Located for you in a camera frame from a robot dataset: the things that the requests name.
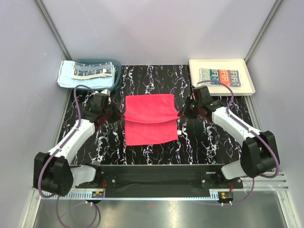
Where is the aluminium frame post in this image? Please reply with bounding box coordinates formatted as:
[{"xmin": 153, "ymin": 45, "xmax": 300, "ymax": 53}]
[
  {"xmin": 34, "ymin": 0, "xmax": 72, "ymax": 60},
  {"xmin": 244, "ymin": 0, "xmax": 284, "ymax": 64}
]

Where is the aluminium rail with slots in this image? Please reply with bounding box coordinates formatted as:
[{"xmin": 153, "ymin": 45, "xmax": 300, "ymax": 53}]
[{"xmin": 32, "ymin": 172, "xmax": 289, "ymax": 200}]

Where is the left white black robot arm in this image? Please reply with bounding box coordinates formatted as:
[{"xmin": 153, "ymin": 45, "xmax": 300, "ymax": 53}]
[{"xmin": 33, "ymin": 89, "xmax": 123, "ymax": 198}]

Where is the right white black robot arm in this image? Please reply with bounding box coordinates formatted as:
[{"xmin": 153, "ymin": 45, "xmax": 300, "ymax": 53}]
[{"xmin": 179, "ymin": 85, "xmax": 280, "ymax": 188}]

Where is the light blue towel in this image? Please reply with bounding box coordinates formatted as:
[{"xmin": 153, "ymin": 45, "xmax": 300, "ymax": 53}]
[{"xmin": 57, "ymin": 60, "xmax": 115, "ymax": 90}]

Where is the red towel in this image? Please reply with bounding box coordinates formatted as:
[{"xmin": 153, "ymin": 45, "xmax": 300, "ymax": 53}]
[{"xmin": 124, "ymin": 94, "xmax": 179, "ymax": 146}]

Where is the cream plastic tray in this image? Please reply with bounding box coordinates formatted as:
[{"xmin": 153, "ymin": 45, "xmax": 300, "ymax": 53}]
[{"xmin": 189, "ymin": 59, "xmax": 256, "ymax": 96}]

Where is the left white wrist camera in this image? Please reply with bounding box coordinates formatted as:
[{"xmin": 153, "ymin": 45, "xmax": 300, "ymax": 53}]
[{"xmin": 100, "ymin": 89, "xmax": 111, "ymax": 96}]

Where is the teal plastic basket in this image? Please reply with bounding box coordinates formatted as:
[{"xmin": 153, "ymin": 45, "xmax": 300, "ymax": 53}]
[{"xmin": 75, "ymin": 58, "xmax": 122, "ymax": 92}]

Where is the purple cable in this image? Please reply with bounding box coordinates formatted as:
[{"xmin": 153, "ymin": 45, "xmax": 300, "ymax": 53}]
[
  {"xmin": 38, "ymin": 85, "xmax": 106, "ymax": 226},
  {"xmin": 196, "ymin": 80, "xmax": 281, "ymax": 206}
]

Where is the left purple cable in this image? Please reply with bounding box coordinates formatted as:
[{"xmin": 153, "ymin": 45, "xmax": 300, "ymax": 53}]
[{"xmin": 38, "ymin": 85, "xmax": 106, "ymax": 226}]

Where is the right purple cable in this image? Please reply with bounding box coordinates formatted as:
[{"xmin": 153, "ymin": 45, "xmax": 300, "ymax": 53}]
[{"xmin": 196, "ymin": 80, "xmax": 281, "ymax": 206}]

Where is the black marble pattern mat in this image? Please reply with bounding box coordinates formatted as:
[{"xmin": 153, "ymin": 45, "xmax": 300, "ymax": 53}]
[{"xmin": 72, "ymin": 65, "xmax": 241, "ymax": 165}]

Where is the colourful bear print towel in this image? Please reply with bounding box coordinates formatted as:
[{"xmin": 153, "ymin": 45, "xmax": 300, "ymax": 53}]
[{"xmin": 199, "ymin": 68, "xmax": 242, "ymax": 87}]

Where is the blue beige patterned towel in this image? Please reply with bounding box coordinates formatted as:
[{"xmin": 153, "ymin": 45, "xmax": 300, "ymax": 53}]
[{"xmin": 72, "ymin": 62, "xmax": 114, "ymax": 80}]

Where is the left aluminium frame post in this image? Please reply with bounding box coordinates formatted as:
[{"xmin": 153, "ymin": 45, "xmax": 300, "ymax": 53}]
[{"xmin": 34, "ymin": 0, "xmax": 72, "ymax": 60}]

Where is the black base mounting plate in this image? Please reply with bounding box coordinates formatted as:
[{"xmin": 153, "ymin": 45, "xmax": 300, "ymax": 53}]
[{"xmin": 78, "ymin": 164, "xmax": 243, "ymax": 189}]

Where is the right aluminium frame post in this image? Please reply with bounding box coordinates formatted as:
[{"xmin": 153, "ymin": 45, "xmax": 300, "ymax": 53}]
[{"xmin": 244, "ymin": 0, "xmax": 284, "ymax": 64}]

